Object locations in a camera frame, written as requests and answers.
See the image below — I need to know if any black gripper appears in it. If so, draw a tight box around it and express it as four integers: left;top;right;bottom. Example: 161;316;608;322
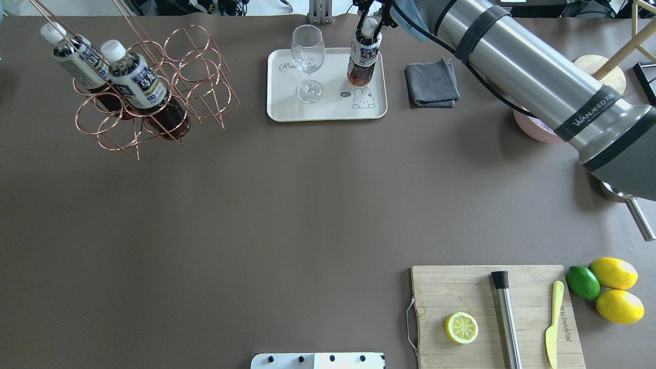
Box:
354;0;398;39

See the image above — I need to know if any copper wire bottle basket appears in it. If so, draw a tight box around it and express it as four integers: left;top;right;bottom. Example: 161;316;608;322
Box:
30;0;241;162

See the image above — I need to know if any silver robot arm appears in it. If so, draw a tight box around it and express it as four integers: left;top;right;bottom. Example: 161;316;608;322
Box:
382;1;655;200

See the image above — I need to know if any tea bottle dark liquid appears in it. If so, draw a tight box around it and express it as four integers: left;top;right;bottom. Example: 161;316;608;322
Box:
100;39;191;140

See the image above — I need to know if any clear wine glass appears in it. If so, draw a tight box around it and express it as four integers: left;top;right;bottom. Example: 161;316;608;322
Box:
291;24;325;104

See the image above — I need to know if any cream rabbit tray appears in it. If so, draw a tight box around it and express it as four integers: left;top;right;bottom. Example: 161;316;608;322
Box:
266;48;387;123

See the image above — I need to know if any folded grey cloth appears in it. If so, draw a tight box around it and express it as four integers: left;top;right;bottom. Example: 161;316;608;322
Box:
404;58;461;108

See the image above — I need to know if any pink bowl with ice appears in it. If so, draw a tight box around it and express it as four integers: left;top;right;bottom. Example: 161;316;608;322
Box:
513;110;564;144

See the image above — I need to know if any wooden cup rack stand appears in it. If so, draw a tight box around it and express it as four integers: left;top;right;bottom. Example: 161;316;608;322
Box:
574;1;655;93

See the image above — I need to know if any bamboo cutting board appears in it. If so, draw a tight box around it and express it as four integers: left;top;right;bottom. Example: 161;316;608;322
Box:
411;265;565;368

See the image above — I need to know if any steel muddler black tip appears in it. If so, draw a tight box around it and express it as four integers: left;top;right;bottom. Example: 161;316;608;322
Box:
490;271;523;368

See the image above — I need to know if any half lemon slice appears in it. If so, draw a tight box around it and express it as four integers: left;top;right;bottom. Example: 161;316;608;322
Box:
445;312;479;345

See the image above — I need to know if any green lime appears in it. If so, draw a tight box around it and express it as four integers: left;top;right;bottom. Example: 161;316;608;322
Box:
565;265;601;301

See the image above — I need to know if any steel ice scoop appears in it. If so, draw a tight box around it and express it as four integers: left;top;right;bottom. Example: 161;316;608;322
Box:
600;180;655;241

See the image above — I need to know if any upper yellow lemon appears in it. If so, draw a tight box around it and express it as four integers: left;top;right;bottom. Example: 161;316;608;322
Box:
588;257;638;290

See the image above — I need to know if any yellow lemon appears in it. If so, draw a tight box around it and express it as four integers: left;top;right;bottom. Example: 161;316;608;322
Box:
595;289;645;324
588;257;638;290

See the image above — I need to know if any yellow plastic knife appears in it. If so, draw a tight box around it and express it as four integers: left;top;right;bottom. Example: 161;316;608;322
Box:
544;280;564;368

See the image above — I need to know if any lower yellow lemon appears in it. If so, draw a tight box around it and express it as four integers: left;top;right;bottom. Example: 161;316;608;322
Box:
595;289;645;324

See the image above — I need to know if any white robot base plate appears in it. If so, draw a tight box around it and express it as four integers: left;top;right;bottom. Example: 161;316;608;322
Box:
250;352;386;368

